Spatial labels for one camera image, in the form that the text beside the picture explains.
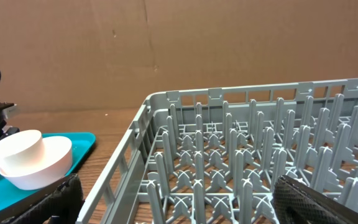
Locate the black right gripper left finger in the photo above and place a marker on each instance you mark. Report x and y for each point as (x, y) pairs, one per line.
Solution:
(59, 202)

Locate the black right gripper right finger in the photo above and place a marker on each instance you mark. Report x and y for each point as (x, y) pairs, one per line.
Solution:
(294, 202)

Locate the grey plastic dishwasher rack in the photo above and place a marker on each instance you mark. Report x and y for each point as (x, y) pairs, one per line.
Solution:
(215, 154)

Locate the pale green cup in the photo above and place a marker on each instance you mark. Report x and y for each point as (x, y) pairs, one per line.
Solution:
(21, 152)

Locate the pink bowl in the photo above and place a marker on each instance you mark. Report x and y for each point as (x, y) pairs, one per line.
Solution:
(55, 162)

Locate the teal serving tray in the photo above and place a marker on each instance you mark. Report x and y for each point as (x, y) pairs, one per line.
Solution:
(81, 145)

